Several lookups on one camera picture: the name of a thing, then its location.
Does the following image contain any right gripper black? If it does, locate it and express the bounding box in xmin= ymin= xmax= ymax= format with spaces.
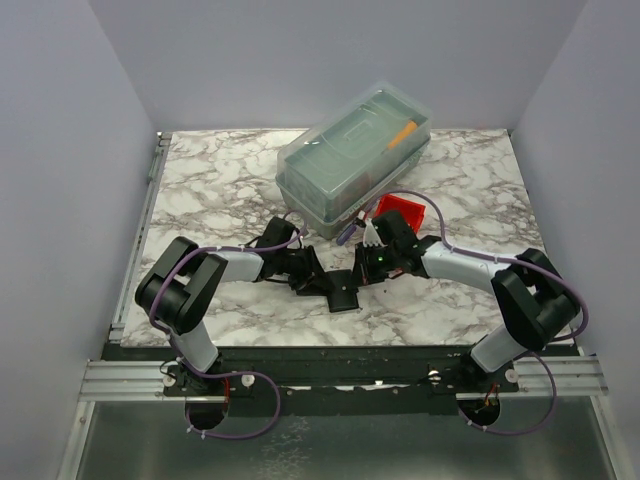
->
xmin=347 ymin=241 xmax=399 ymax=289

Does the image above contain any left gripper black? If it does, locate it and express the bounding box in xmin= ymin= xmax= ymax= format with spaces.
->
xmin=276 ymin=246 xmax=336 ymax=296

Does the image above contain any black card holder wallet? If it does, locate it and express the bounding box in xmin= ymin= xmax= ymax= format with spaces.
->
xmin=326 ymin=269 xmax=360 ymax=313

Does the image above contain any red plastic bin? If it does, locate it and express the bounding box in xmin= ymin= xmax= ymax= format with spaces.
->
xmin=375 ymin=194 xmax=426 ymax=233

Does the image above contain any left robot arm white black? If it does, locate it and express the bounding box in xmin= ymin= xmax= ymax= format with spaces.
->
xmin=134 ymin=217 xmax=346 ymax=395

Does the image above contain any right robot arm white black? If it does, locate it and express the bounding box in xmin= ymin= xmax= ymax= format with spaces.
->
xmin=352 ymin=210 xmax=582 ymax=392

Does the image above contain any blue red screwdriver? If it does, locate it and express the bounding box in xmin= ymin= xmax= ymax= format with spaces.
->
xmin=336 ymin=219 xmax=362 ymax=246

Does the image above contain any clear plastic storage box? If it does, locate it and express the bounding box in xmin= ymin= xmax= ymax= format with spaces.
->
xmin=275 ymin=83 xmax=432 ymax=239

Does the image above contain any orange tool inside box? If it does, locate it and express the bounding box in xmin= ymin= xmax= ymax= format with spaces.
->
xmin=387 ymin=120 xmax=418 ymax=150

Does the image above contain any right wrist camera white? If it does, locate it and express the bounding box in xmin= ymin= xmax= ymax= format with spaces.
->
xmin=357 ymin=212 xmax=384 ymax=248

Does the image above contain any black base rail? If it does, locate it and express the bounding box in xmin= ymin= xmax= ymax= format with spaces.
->
xmin=164 ymin=344 xmax=521 ymax=416

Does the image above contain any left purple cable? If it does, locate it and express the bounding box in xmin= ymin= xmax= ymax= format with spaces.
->
xmin=148 ymin=212 xmax=309 ymax=374

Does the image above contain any purple cable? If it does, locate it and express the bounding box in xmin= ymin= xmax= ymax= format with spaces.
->
xmin=148 ymin=212 xmax=309 ymax=374
xmin=367 ymin=189 xmax=591 ymax=346

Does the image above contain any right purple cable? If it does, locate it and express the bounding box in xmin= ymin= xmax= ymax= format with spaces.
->
xmin=367 ymin=189 xmax=591 ymax=346

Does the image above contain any aluminium frame rail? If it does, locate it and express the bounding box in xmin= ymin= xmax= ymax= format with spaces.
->
xmin=79 ymin=361 xmax=164 ymax=402

